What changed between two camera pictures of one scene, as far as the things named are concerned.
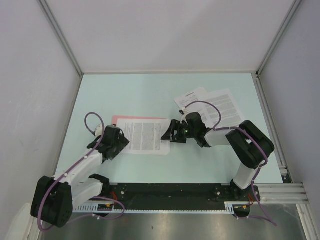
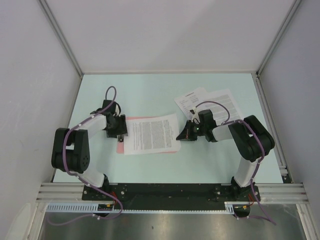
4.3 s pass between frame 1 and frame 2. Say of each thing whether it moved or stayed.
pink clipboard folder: moved
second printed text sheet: stayed
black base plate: stayed
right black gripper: moved
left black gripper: moved
